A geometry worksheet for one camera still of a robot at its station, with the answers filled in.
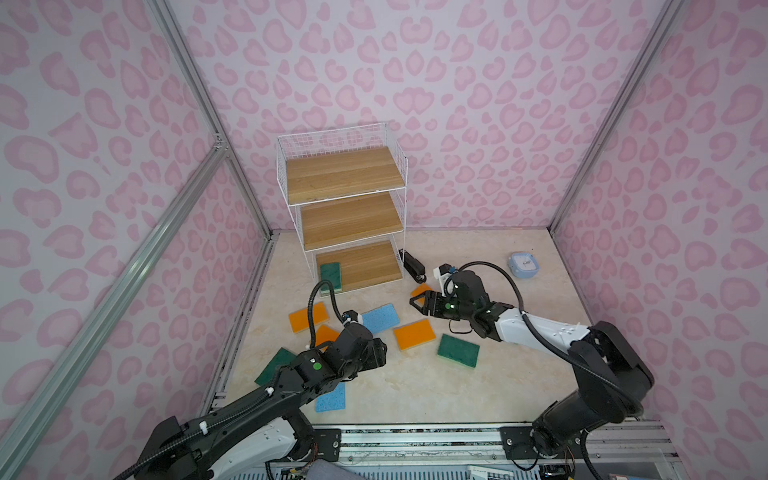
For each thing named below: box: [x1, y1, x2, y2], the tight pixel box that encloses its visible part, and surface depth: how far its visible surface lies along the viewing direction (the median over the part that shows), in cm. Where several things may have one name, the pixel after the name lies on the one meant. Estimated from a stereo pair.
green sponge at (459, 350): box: [437, 333, 480, 368], surface depth 89 cm
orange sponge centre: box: [393, 319, 436, 351], surface depth 94 cm
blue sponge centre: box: [361, 303, 401, 334], surface depth 96 cm
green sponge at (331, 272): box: [320, 262, 343, 294], surface depth 106 cm
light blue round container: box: [507, 252, 540, 279], surface depth 108 cm
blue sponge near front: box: [316, 382, 346, 413], surface depth 80 cm
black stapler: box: [398, 248, 427, 284], surface depth 108 cm
